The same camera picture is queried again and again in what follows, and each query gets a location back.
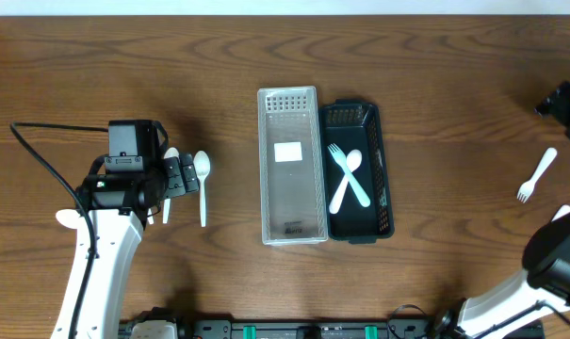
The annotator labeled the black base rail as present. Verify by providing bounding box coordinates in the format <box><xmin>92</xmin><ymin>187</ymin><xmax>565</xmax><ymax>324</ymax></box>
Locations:
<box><xmin>119</xmin><ymin>308</ymin><xmax>546</xmax><ymax>339</ymax></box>

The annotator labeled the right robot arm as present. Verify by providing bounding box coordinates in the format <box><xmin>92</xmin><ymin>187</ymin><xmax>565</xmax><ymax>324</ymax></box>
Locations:
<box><xmin>427</xmin><ymin>81</ymin><xmax>570</xmax><ymax>339</ymax></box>

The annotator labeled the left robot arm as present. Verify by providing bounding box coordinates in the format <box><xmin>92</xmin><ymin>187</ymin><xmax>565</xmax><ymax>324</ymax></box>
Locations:
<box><xmin>52</xmin><ymin>147</ymin><xmax>200</xmax><ymax>338</ymax></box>

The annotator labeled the black plastic basket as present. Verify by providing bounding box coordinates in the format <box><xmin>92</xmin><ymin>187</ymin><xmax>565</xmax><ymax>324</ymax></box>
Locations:
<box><xmin>318</xmin><ymin>99</ymin><xmax>395</xmax><ymax>244</ymax></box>

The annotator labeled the white plastic fork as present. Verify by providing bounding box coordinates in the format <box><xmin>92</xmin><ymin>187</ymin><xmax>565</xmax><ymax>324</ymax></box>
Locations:
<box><xmin>516</xmin><ymin>147</ymin><xmax>558</xmax><ymax>203</ymax></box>
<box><xmin>328</xmin><ymin>143</ymin><xmax>370</xmax><ymax>207</ymax></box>
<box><xmin>551</xmin><ymin>204</ymin><xmax>570</xmax><ymax>221</ymax></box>

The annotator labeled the clear plastic basket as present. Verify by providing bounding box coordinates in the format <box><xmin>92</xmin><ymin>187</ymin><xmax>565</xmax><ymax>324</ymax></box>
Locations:
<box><xmin>257</xmin><ymin>86</ymin><xmax>328</xmax><ymax>246</ymax></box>

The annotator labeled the left black cable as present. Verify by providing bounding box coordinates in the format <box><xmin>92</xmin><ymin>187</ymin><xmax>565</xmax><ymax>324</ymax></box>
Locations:
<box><xmin>9</xmin><ymin>121</ymin><xmax>111</xmax><ymax>339</ymax></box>

